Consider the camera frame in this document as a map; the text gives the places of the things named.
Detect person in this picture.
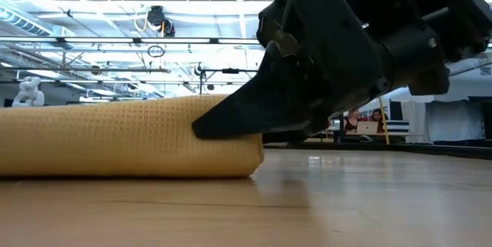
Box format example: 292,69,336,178
344,108,362,132
370,108,389,134

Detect yellow hanging cable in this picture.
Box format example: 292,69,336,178
378,96,391,145

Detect orange waffle-weave towel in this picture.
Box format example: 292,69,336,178
0,94,265,179

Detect black white striped box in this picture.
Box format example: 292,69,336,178
385,119,411,135

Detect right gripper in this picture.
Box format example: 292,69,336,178
191,0,395,145

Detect small black monitor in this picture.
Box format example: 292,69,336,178
389,99,404,122

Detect silver laptop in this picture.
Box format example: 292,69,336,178
354,121,379,135

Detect black camera rig frame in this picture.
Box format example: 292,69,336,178
198,67,259,96

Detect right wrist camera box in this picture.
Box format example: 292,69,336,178
407,64,451,97

